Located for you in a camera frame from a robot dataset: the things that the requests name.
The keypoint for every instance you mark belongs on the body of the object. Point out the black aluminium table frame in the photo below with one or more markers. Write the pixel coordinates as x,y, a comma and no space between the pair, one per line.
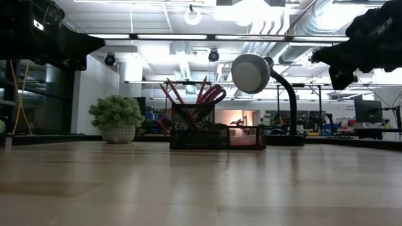
47,138

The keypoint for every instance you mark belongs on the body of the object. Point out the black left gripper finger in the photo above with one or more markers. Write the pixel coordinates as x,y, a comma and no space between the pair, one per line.
84,44

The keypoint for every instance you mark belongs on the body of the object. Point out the long linear ceiling light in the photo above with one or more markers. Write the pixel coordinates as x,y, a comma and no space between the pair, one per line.
172,36

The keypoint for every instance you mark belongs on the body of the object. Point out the black ceiling spotlight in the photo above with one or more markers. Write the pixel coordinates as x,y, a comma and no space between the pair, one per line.
110,59
213,56

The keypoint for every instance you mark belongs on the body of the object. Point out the black monitor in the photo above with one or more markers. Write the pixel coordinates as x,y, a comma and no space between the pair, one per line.
368,111

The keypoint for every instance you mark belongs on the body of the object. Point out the silver ventilation duct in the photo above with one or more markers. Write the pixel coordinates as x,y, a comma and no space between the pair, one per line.
314,19

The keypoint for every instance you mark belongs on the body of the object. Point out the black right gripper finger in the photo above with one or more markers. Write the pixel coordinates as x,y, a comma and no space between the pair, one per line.
339,56

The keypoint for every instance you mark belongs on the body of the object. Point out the black mesh desk organizer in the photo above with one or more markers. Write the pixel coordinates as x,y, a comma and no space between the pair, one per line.
194,138

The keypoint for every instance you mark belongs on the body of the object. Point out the green succulent in pot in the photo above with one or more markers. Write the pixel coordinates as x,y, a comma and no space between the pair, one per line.
116,116

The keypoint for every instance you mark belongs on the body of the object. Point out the red and black scissors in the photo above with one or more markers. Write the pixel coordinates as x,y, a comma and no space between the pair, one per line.
216,94

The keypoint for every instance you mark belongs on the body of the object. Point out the pink sticky note pad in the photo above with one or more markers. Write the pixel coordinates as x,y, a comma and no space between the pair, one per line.
245,139

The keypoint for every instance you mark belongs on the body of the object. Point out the black desk lamp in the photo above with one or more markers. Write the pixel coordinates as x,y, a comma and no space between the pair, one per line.
251,73

